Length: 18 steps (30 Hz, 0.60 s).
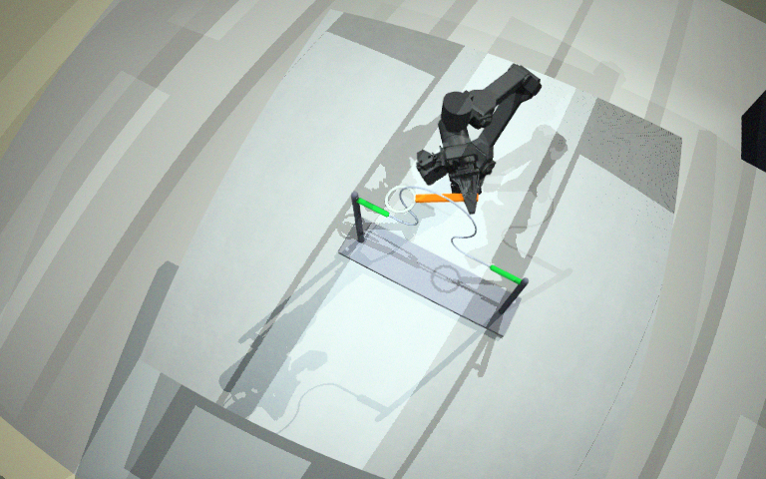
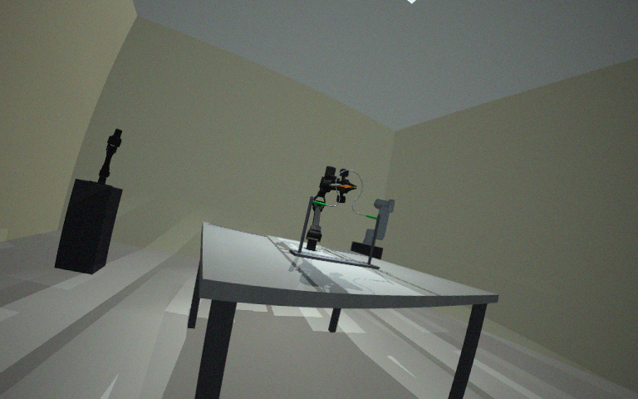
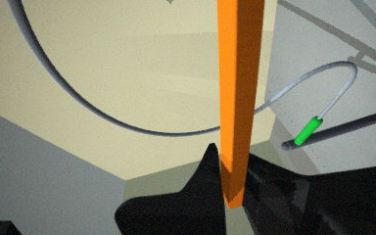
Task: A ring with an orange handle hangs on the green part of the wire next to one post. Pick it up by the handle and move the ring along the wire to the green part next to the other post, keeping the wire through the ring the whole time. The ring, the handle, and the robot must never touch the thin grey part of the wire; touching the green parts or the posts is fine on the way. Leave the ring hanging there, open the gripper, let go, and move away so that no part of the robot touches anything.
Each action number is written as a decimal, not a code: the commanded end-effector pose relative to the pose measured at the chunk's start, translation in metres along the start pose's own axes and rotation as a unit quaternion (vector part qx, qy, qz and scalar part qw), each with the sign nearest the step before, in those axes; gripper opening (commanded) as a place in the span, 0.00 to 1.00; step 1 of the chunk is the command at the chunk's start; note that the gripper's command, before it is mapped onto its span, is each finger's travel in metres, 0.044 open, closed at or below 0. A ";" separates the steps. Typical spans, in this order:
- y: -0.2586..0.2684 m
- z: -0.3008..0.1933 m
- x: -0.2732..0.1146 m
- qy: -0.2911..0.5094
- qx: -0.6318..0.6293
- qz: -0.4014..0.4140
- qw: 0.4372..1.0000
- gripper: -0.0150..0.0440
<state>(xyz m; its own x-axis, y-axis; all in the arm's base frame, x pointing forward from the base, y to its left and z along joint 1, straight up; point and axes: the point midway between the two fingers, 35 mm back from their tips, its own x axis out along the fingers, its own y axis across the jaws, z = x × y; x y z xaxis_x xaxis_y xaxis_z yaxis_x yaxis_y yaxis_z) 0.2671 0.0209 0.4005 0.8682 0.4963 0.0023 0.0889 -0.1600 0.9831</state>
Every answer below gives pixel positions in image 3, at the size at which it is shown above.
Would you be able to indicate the orange handle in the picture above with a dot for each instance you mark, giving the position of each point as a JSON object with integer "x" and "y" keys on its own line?
{"x": 239, "y": 29}

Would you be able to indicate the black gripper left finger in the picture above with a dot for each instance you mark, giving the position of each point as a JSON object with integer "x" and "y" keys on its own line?
{"x": 197, "y": 209}

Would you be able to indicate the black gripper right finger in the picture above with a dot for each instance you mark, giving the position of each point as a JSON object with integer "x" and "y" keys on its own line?
{"x": 278, "y": 201}

